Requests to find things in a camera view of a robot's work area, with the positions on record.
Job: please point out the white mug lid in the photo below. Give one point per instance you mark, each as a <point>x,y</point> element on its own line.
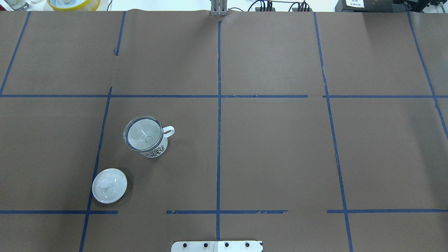
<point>109,186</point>

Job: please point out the white enamel mug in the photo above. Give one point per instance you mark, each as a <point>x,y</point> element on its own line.
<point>158,150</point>

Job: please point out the black power strip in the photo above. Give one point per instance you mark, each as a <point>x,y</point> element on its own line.
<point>279,6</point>

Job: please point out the black control box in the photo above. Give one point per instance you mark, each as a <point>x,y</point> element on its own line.
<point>370,6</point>

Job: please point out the yellow rimmed bowl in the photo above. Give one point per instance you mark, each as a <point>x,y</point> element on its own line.
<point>74,5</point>

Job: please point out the grey aluminium frame post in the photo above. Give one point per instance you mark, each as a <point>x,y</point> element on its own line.
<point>219,8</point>

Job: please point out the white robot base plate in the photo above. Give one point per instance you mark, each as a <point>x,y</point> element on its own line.
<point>218,246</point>

